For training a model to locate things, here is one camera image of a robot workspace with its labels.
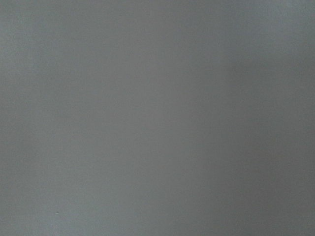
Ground brown table cover sheet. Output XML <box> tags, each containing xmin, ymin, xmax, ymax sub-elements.
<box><xmin>0</xmin><ymin>0</ymin><xmax>315</xmax><ymax>236</ymax></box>

